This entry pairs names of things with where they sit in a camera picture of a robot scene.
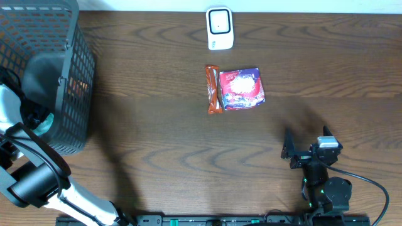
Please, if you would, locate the red purple pad packet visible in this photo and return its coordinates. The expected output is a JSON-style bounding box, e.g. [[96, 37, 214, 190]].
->
[[219, 68, 266, 110]]

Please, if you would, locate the red snack bar wrapper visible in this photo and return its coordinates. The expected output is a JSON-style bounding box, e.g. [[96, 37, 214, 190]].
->
[[205, 65, 223, 114]]

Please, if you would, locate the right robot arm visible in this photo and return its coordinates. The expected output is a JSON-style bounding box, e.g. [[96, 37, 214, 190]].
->
[[281, 126, 352, 225]]

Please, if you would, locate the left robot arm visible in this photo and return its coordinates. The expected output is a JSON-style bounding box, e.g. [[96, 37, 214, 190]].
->
[[1, 67, 137, 225]]

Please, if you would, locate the white barcode scanner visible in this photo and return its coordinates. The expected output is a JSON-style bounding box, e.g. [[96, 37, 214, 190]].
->
[[205, 7, 234, 51]]

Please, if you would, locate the grey plastic mesh basket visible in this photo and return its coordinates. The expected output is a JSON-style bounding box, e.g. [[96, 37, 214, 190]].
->
[[1, 0, 95, 155]]

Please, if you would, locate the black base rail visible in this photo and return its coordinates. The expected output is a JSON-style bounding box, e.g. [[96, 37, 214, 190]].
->
[[55, 214, 372, 226]]

